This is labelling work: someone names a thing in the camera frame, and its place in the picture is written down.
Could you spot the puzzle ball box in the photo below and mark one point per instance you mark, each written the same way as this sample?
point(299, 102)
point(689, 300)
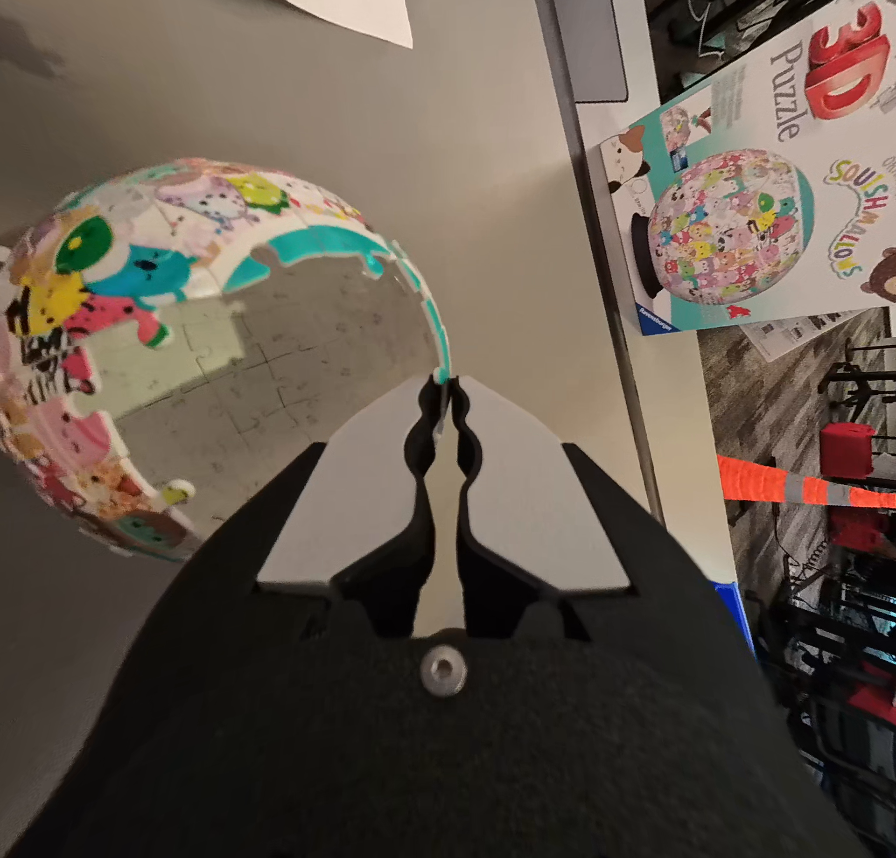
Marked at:
point(735, 242)

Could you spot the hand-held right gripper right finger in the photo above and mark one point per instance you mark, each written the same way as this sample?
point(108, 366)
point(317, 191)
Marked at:
point(546, 508)

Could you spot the printed leaflet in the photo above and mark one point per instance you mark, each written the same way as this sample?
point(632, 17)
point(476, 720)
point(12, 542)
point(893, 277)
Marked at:
point(805, 333)

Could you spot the colourful puzzle ball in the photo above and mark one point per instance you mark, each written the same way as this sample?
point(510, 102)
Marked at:
point(140, 270)

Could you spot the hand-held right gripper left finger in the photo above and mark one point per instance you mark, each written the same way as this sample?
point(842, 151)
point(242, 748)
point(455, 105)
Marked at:
point(336, 508)

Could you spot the red plastic bin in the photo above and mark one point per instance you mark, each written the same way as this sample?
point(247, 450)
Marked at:
point(847, 452)
point(861, 529)

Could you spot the orange and grey traffic cone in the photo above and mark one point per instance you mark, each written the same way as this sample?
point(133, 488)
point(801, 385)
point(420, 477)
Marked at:
point(770, 483)

